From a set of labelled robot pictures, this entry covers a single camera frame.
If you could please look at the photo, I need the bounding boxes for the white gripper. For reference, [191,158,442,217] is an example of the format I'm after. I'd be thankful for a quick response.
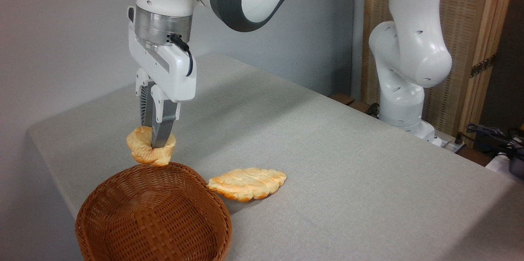
[128,6,197,149]

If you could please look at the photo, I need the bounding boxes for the round bread roll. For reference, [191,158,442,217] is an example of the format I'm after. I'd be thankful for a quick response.
[126,126,176,167]

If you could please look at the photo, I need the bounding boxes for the brown wicker basket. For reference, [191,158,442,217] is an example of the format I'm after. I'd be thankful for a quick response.
[75,162,233,261]

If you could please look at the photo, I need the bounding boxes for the leaf-shaped flat bread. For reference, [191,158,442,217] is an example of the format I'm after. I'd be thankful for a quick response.
[206,167,287,202]

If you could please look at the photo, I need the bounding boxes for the brown wooden block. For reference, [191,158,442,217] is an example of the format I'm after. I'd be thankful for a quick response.
[348,101,372,114]
[327,92,356,106]

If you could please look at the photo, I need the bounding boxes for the grey tablecloth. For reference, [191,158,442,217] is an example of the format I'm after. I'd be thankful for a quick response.
[28,53,524,261]

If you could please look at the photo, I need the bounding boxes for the white power strip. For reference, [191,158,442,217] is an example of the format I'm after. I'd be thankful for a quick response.
[440,138,467,154]

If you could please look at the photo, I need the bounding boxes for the bamboo folding screen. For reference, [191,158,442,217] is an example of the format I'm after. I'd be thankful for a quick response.
[361,0,518,147]

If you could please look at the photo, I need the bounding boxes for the white box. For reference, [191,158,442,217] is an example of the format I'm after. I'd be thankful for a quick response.
[485,152,517,176]

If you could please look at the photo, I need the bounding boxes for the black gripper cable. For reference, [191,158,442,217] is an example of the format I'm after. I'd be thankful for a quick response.
[170,34,194,77]

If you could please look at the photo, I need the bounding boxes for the black cable bundle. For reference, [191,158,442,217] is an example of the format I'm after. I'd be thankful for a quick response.
[466,123,524,159]

